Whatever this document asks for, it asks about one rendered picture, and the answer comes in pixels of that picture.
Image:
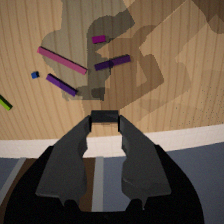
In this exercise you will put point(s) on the pink rod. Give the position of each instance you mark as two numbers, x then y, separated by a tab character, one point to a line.
62	60

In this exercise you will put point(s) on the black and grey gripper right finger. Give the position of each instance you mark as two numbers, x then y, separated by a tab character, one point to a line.
150	174

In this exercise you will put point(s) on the purple rod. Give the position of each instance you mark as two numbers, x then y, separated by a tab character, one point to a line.
112	62
59	83

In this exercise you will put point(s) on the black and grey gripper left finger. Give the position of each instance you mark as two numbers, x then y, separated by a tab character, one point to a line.
57	175

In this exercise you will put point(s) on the small magenta block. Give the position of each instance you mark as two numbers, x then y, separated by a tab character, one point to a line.
98	39

